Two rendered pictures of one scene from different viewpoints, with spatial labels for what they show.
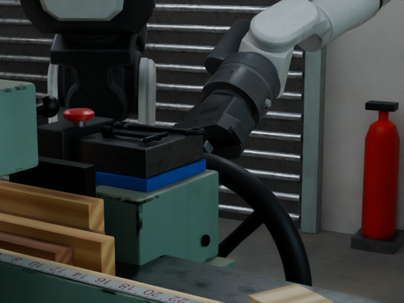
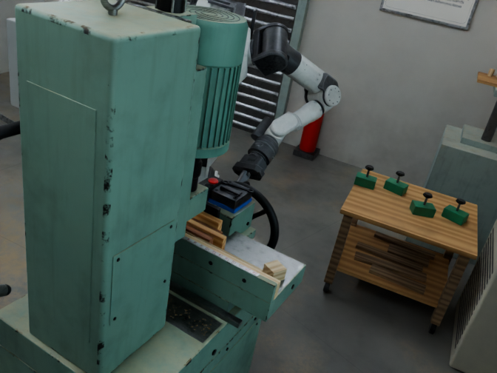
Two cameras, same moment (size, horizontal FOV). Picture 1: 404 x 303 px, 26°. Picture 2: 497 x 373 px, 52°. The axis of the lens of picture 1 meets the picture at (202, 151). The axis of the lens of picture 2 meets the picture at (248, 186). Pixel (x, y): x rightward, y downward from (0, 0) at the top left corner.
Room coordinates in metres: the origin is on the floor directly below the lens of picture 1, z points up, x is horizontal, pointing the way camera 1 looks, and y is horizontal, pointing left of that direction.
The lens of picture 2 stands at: (-0.47, 0.17, 1.71)
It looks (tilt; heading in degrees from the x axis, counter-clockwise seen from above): 28 degrees down; 353
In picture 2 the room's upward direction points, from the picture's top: 11 degrees clockwise
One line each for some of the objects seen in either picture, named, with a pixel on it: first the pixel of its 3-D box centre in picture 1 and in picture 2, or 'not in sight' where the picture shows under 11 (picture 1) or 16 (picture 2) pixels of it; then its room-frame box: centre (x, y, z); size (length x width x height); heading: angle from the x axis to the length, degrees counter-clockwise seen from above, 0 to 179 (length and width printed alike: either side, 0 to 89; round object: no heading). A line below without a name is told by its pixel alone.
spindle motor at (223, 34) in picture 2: not in sight; (200, 83); (0.67, 0.19, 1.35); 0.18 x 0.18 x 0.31
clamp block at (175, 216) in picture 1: (124, 219); (222, 213); (0.83, 0.08, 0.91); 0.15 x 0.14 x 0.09; 57
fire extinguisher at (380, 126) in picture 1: (381, 175); (313, 121); (3.48, -0.73, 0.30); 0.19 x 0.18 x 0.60; 154
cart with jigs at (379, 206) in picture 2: not in sight; (400, 239); (1.78, -0.96, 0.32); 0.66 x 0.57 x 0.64; 66
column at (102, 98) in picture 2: not in sight; (105, 198); (0.43, 0.34, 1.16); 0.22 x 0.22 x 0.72; 57
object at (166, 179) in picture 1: (119, 145); (224, 191); (0.84, 0.08, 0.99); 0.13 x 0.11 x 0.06; 57
